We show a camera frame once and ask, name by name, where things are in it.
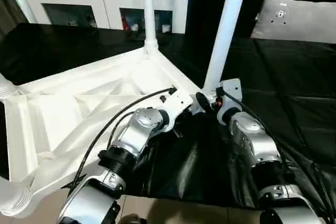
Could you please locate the black work mat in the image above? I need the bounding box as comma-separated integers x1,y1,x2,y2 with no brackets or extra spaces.
0,24,336,209

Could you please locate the grey cushion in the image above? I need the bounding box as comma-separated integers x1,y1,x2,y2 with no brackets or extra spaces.
251,0,336,44

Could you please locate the dark grey curtain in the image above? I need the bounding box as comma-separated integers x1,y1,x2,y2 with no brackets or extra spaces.
0,0,27,44

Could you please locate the white plastic table top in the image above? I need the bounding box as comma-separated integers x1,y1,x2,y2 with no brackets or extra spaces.
0,48,208,219

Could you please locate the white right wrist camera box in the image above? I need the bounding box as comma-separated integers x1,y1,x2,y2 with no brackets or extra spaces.
217,79,243,126

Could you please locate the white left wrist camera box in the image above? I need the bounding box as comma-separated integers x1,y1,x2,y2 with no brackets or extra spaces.
156,88,194,121

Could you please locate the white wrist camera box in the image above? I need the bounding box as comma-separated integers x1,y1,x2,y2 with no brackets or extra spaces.
156,88,194,121
217,79,243,126

